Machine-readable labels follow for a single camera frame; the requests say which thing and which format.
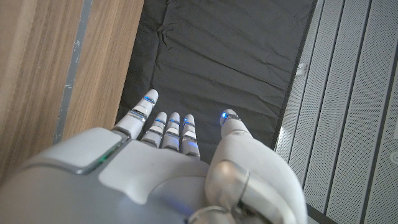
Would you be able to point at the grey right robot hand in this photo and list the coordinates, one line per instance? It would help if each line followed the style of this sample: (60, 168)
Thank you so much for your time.
(140, 180)

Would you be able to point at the black fabric backdrop curtain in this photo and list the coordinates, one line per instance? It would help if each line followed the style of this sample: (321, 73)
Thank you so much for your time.
(224, 56)

